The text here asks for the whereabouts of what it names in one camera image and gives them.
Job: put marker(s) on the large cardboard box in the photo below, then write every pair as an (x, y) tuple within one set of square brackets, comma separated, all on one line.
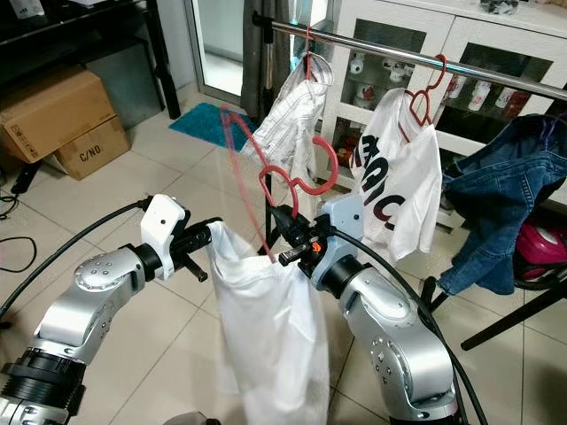
[(53, 111)]

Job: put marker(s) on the magenta round plastic object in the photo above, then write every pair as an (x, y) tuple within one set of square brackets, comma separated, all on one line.
[(545, 252)]

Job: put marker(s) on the red clothes hanger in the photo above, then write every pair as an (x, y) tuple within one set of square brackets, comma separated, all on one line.
[(334, 168), (443, 71), (308, 49)]

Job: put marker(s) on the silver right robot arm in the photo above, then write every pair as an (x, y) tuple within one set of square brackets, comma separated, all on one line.
[(399, 336)]

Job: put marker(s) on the black power adapter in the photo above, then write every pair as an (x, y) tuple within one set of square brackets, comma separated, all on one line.
[(24, 180)]

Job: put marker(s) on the metal clothes rack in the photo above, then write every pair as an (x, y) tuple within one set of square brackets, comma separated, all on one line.
[(372, 49)]

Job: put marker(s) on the teal floor mat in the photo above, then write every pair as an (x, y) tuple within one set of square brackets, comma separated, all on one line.
[(204, 124)]

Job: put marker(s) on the dark grey curtain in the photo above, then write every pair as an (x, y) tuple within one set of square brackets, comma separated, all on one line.
[(252, 44)]

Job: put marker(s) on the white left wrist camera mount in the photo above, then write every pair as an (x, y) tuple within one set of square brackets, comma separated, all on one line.
[(161, 221)]

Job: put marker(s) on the blue jeans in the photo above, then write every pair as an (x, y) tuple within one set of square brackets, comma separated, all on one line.
[(496, 195)]

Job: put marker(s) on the small printed cardboard box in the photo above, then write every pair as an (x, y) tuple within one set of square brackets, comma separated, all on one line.
[(93, 150)]

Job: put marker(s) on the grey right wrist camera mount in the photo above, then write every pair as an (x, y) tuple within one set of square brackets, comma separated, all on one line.
[(341, 221)]

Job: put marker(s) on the plain white shirt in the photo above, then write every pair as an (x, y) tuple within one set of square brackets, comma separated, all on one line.
[(266, 336)]

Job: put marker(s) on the black table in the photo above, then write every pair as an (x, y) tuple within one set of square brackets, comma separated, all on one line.
[(71, 35)]

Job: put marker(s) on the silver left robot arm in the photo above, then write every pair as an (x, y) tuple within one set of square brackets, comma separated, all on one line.
[(93, 279)]

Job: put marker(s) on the white striped shirt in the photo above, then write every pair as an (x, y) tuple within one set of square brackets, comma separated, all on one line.
[(292, 115)]

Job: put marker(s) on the white glass-door cabinet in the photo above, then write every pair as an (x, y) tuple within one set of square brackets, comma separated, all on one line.
[(478, 35)]

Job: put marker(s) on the glass door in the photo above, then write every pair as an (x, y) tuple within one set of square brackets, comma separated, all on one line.
[(217, 44)]

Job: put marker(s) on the white black-printed t-shirt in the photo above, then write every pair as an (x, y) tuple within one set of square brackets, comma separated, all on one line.
[(412, 177)]

